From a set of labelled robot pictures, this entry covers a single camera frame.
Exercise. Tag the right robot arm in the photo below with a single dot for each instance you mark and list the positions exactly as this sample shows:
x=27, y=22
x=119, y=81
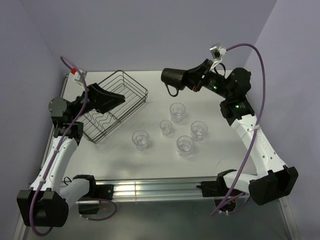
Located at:
x=273, y=179

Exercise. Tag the dark brown mug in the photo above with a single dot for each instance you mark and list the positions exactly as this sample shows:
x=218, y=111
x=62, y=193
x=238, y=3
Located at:
x=173, y=77

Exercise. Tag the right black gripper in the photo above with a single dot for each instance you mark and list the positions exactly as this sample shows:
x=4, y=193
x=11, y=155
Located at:
x=193, y=76

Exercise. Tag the clear glass back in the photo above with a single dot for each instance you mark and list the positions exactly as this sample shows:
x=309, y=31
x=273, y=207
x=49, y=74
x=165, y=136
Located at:
x=177, y=111

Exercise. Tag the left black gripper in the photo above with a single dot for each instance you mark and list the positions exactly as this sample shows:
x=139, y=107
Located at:
x=108, y=101

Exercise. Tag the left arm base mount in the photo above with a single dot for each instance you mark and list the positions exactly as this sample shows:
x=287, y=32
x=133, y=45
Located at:
x=91, y=203

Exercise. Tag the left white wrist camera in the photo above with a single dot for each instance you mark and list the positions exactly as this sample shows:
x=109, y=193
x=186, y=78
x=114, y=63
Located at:
x=77, y=78

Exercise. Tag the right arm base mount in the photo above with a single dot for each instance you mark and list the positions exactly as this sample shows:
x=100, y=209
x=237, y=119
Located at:
x=212, y=189

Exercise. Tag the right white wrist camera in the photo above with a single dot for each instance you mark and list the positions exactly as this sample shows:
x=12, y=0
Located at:
x=217, y=51

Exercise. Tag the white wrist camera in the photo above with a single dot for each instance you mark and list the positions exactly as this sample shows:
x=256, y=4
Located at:
x=77, y=78
x=217, y=51

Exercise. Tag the aluminium mounting rail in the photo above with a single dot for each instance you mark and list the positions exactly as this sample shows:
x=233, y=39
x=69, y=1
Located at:
x=156, y=189

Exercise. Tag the black wire dish rack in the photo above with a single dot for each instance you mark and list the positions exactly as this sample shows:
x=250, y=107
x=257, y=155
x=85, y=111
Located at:
x=97, y=126

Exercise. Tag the small clear glass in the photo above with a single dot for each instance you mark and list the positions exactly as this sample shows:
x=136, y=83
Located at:
x=165, y=127

